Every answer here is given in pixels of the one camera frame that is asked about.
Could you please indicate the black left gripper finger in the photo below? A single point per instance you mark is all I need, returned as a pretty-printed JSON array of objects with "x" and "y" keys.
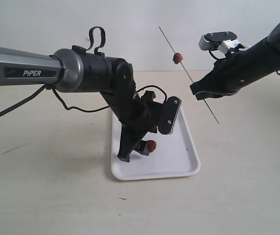
[
  {"x": 142, "y": 148},
  {"x": 129, "y": 139}
]

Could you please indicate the thin metal skewer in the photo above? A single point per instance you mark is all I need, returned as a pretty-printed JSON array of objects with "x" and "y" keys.
[{"x": 181, "y": 63}]

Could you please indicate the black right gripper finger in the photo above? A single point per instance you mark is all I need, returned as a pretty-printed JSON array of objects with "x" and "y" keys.
[
  {"x": 206, "y": 85},
  {"x": 202, "y": 95}
]

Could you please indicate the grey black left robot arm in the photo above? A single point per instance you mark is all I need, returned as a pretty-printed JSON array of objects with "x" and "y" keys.
[{"x": 75, "y": 71}]

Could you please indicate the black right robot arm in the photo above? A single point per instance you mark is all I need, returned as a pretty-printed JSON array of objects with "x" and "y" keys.
[{"x": 264, "y": 56}]

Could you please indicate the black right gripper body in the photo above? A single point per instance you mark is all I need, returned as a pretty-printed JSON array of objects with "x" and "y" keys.
[{"x": 230, "y": 75}]

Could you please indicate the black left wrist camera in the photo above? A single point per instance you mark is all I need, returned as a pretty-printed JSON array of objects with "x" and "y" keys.
[{"x": 169, "y": 115}]

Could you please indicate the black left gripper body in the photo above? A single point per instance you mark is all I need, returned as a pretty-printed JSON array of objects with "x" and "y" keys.
[{"x": 141, "y": 114}]

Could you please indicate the red meat chunk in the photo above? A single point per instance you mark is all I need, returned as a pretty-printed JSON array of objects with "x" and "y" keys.
[{"x": 151, "y": 145}]

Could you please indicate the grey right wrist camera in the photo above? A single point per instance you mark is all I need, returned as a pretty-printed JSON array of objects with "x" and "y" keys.
[{"x": 225, "y": 41}]

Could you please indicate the white plastic tray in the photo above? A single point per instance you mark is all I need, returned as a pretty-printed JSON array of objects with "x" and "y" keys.
[{"x": 174, "y": 156}]

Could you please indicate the dark brown rounded block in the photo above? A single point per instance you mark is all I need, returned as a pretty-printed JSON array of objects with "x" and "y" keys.
[{"x": 177, "y": 58}]

